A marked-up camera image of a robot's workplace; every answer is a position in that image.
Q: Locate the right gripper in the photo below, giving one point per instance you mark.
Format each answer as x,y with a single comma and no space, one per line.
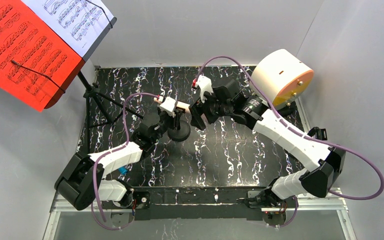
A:
198,113

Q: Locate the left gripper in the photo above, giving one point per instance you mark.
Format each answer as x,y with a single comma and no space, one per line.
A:
165,118

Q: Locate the tall black mic stand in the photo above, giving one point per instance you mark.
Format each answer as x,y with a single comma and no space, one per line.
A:
179,130

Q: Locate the pink-headed microphone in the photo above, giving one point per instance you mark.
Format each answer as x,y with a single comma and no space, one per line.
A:
183,107

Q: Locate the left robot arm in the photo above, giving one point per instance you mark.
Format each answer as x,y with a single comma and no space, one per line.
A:
83,179

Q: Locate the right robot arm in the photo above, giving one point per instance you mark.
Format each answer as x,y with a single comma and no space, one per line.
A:
321,164

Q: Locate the white round drum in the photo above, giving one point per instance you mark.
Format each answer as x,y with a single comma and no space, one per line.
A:
282,77

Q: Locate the blue small block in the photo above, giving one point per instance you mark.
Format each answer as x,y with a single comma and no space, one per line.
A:
123,170

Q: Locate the black music stand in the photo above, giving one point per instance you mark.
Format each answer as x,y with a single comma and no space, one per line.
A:
93,94

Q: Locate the white sheet music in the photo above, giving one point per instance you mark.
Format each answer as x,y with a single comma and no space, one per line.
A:
82,24

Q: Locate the red sheet music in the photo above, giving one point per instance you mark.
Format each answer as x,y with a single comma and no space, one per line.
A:
36,65

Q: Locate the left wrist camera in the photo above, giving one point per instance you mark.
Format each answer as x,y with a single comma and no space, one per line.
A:
167,104

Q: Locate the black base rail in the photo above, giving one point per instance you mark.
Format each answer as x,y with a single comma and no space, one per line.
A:
228,202

